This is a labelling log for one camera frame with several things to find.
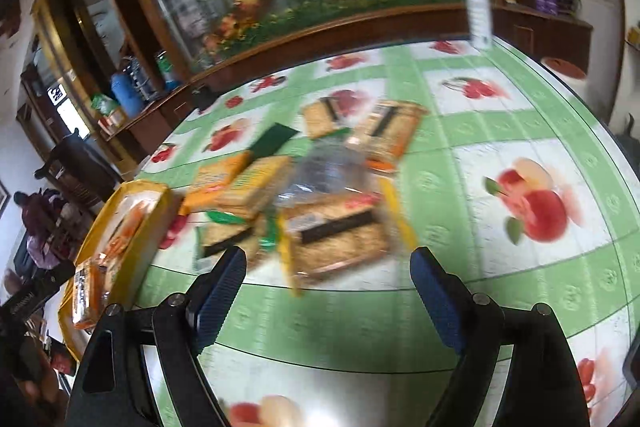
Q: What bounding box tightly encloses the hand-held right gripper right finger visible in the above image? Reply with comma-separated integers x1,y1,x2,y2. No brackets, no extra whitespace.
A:
410,247,592,427

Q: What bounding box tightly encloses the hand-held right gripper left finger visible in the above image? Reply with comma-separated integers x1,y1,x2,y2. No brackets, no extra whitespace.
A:
65,247,248,427

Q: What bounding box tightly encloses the green cracker packet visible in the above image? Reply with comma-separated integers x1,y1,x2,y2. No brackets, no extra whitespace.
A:
197,211,263,270

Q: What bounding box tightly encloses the yellow cardboard box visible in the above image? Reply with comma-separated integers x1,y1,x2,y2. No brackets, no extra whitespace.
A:
59,181,183,358

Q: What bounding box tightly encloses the large orange cracker packet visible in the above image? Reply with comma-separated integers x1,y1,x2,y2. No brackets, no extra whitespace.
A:
277,194,393,285

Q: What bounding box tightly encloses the yellow cracker packet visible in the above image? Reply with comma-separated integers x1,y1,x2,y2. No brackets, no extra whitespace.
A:
220,156,296,220

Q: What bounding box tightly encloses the clear plastic bag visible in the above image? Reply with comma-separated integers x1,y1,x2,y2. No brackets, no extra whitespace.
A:
280,141,381,208

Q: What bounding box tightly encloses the dark green snack packet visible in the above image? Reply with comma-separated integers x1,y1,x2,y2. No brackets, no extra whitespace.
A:
247,123,300,160

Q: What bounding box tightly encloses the orange-edged cracker packet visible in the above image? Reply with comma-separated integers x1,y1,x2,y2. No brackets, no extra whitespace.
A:
350,101,428,160

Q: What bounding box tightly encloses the green-edged cracker packet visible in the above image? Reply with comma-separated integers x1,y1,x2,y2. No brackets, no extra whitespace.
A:
301,98,348,140

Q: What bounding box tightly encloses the fruit-print green tablecloth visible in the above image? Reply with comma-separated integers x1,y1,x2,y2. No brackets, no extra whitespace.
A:
135,34,640,427

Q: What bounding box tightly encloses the yellow plastic wrapper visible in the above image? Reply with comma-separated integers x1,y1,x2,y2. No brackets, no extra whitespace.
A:
379,179,418,253

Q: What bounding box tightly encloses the dark wooden chair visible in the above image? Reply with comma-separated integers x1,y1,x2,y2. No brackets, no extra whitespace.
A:
35,129,123,208

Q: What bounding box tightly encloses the green bag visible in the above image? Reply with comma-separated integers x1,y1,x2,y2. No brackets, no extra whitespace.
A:
90,93,121,118

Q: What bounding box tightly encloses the small black object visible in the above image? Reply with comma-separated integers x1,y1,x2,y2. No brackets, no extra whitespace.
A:
192,87,221,112

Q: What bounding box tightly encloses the blue bottle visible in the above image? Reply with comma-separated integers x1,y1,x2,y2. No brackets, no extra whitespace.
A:
111,72,146,118

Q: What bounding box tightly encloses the green can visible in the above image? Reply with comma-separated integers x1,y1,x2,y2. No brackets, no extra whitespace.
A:
156,51,178,90

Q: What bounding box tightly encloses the red lid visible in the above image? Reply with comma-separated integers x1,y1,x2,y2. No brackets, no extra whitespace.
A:
542,56,588,80

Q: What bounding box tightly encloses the wooden cabinet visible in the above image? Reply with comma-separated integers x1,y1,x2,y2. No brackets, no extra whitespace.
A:
495,2,596,72

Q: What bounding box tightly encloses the white spray bottle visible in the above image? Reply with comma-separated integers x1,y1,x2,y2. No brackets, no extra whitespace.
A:
462,0,496,50

